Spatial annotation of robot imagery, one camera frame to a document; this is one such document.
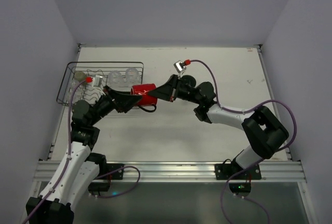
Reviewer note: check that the beige cup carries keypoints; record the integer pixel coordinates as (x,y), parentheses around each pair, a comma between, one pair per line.
(79,76)

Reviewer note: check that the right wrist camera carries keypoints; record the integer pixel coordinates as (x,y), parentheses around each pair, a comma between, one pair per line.
(181,66)

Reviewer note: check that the clear plastic cup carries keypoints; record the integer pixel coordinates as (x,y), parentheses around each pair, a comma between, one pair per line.
(132,76)
(115,79)

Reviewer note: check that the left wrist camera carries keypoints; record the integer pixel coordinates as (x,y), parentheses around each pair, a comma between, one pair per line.
(95,81)

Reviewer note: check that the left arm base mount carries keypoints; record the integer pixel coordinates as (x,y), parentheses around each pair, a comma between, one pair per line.
(105,183)

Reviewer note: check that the aluminium mounting rail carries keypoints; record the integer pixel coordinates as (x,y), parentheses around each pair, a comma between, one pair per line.
(204,172)

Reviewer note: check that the black wire dish rack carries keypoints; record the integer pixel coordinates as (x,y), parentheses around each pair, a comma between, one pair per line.
(72,91)

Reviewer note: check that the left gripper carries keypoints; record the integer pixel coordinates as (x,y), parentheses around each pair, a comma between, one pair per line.
(110,97)

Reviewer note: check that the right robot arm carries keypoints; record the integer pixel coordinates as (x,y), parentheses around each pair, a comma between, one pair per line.
(264,131)

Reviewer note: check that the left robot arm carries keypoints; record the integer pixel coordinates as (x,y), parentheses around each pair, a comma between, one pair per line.
(79,166)

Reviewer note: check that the dark green mug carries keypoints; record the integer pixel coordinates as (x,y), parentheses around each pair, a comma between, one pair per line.
(188,80)

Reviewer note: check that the red mug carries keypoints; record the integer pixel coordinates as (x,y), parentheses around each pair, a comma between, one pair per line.
(147,103)

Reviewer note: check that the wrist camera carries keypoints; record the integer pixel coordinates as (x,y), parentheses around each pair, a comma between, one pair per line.
(181,66)
(95,81)

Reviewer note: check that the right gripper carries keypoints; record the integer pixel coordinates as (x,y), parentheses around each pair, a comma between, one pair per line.
(175,88)

